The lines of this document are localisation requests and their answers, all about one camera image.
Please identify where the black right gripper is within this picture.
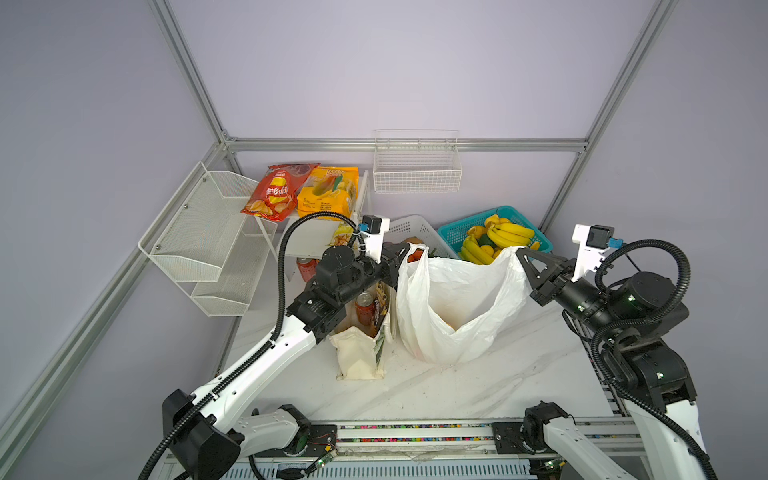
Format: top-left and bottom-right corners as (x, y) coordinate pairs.
(510, 243), (621, 343)

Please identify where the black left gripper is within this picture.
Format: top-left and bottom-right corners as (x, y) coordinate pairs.
(338, 241), (409, 306)

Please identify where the red coke can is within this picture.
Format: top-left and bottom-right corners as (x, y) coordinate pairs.
(355, 291), (377, 328)
(296, 257), (317, 282)

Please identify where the white plastic grocery bag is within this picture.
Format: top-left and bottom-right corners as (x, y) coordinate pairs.
(395, 248), (530, 365)

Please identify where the canvas floral tote bag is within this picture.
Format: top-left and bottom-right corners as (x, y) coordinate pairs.
(330, 282), (395, 381)

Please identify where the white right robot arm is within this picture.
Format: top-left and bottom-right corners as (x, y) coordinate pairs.
(516, 239), (717, 479)

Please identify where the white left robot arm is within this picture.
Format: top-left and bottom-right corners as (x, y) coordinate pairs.
(163, 242), (410, 479)

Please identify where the toy carrot back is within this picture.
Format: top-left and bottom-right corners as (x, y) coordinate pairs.
(407, 248), (425, 263)

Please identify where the white plastic vegetable basket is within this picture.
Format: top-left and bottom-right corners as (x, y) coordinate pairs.
(384, 215), (458, 259)

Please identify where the yellow-green corn chips bag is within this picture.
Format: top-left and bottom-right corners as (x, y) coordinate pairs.
(329, 222), (355, 246)

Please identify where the teal plastic fruit basket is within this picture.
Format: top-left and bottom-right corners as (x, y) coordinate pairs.
(437, 206), (553, 261)

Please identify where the toy banana bunch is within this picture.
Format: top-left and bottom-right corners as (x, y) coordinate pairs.
(485, 221), (535, 248)

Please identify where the orange-yellow snack bag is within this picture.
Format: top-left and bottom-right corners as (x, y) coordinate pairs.
(297, 166), (360, 217)

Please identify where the white three-tier shelf rack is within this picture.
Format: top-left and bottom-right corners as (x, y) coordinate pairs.
(285, 170), (372, 259)

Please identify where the red Lays chips bag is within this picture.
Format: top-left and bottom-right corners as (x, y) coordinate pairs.
(241, 163), (319, 222)

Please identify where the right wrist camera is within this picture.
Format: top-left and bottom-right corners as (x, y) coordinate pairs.
(571, 224), (624, 283)

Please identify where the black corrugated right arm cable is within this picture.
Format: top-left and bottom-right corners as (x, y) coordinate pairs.
(590, 238), (719, 480)

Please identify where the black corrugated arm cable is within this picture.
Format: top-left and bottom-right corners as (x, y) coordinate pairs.
(590, 238), (719, 480)
(137, 211), (365, 480)

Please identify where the white wire wall basket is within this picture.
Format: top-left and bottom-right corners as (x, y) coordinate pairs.
(373, 129), (463, 194)

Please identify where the white mesh wall shelf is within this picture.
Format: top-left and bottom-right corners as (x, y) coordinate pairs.
(138, 163), (277, 317)

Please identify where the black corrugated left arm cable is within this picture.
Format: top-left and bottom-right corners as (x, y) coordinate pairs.
(137, 211), (365, 480)

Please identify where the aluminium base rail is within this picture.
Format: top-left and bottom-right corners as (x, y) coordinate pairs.
(161, 418), (649, 480)

